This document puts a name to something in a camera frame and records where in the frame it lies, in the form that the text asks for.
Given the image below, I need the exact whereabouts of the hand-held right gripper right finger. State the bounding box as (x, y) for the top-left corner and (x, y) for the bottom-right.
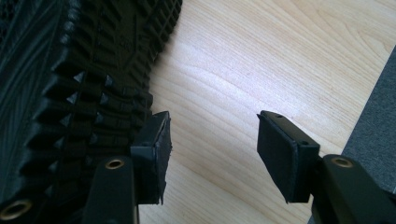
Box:
(256, 110), (321, 203)

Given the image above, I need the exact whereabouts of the black knit shoe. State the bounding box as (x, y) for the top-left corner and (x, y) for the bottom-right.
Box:
(0, 0), (184, 224)

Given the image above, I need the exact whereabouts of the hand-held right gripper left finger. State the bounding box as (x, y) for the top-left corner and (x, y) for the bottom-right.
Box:
(130, 110), (173, 205)

